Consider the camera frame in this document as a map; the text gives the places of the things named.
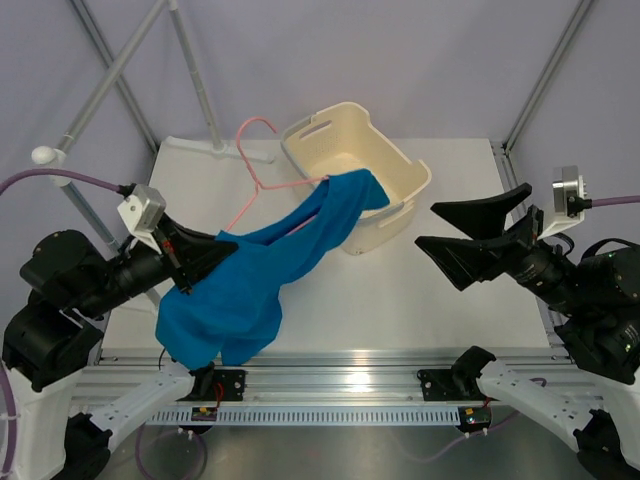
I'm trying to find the white clothes rack stand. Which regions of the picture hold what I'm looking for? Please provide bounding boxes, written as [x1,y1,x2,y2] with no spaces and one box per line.
[30,0,276,314]

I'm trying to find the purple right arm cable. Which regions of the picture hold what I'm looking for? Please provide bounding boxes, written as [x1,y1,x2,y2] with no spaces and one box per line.
[584,195,640,208]

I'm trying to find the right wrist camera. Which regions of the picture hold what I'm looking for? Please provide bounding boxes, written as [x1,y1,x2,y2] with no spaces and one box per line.
[539,165,586,239]

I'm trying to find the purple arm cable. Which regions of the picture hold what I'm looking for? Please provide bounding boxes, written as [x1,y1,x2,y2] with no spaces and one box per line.
[584,195,640,208]
[0,168,132,201]

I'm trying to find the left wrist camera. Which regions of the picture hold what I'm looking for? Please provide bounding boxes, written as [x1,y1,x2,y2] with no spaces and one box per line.
[117,184,166,235]

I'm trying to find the aluminium mounting rail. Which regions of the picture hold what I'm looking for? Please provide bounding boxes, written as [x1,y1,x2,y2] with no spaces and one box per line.
[72,352,602,408]

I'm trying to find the grey left frame post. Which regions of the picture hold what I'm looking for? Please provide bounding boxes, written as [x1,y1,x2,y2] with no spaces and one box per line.
[69,0,161,156]

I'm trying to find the pink wire hanger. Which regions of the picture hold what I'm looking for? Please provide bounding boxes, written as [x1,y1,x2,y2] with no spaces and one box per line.
[224,117,331,234]

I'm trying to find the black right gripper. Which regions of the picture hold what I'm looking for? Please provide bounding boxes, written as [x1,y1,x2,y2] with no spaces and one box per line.
[413,180,587,314]

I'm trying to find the white slotted cable duct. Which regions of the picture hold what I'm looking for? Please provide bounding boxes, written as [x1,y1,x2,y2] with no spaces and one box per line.
[147,404,492,427]

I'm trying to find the cream plastic laundry basket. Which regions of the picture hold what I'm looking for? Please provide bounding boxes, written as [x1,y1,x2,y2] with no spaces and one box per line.
[281,101,432,255]

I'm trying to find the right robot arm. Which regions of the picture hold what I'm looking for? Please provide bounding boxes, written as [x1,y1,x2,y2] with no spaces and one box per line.
[416,183,639,479]

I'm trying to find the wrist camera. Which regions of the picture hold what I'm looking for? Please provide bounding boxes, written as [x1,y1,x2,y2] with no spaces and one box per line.
[117,184,166,235]
[539,165,586,239]

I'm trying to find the grey aluminium frame post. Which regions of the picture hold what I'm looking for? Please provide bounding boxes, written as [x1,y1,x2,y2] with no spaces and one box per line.
[502,0,596,151]

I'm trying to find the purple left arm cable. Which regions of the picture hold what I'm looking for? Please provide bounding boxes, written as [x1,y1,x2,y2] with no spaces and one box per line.
[0,168,132,201]

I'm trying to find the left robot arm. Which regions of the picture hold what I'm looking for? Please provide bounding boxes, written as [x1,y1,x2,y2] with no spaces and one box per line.
[1,216,237,479]

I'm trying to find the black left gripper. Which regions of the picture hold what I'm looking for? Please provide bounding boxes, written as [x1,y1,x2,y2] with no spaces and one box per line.
[77,210,239,318]

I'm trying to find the blue t shirt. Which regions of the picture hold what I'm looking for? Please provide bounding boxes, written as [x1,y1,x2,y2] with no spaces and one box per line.
[155,169,390,370]

